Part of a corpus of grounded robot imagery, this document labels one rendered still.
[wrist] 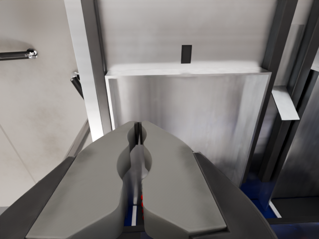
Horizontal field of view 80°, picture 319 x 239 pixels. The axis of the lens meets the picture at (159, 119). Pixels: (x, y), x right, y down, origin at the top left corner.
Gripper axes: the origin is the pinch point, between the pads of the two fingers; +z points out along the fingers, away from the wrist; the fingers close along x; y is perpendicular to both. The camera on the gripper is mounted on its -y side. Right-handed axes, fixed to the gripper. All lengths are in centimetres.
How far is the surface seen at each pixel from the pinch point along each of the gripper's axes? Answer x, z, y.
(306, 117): 32.2, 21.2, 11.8
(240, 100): 17.7, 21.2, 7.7
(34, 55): -65, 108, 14
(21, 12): -66, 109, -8
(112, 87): -5.5, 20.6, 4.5
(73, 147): -32, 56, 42
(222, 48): 12.9, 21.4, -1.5
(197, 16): 8.4, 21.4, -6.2
